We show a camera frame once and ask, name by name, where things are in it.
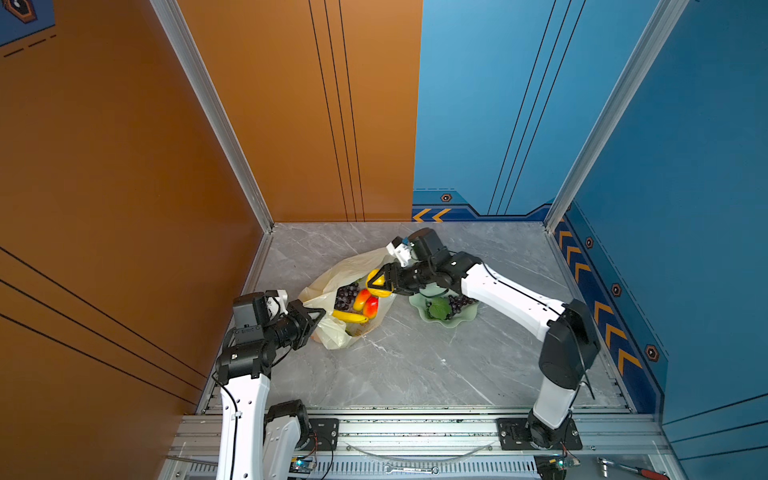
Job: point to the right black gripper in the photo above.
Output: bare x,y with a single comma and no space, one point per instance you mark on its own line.
389,270

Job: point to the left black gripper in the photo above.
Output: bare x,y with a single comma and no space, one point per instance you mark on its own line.
300,315

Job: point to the cream plastic bag orange print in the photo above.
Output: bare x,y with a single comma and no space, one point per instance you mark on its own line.
332,333

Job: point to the yellow banana bunch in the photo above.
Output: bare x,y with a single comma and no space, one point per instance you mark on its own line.
350,317

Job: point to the dark purple grape bunch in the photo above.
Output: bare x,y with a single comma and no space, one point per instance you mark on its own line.
345,297

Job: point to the red yellow mango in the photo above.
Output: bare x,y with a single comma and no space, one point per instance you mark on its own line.
361,299

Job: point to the red orange mango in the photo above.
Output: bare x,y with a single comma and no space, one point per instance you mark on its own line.
371,307

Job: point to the yellow lemon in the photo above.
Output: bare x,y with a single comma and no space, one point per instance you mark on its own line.
376,284

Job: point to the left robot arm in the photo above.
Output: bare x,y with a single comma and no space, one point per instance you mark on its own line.
257,441

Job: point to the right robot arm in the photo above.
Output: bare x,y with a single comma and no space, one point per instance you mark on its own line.
569,336

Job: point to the light green fruit plate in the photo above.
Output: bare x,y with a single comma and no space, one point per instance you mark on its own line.
418,301

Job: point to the green circuit board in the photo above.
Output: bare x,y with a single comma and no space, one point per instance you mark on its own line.
303,465

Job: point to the silver wrench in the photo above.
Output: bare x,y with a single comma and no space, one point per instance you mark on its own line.
390,469

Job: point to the small right circuit board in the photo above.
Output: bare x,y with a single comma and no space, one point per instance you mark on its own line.
555,468

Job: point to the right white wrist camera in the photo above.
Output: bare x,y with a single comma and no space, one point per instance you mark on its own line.
402,250

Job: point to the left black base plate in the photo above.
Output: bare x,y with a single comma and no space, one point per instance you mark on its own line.
318,434

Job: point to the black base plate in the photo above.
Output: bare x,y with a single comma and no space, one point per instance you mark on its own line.
532,434
318,434

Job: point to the aluminium rail frame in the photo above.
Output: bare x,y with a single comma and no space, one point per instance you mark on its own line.
463,443

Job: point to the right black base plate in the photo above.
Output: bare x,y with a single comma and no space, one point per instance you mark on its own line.
532,434

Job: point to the red handled tool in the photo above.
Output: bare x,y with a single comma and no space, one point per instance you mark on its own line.
605,465

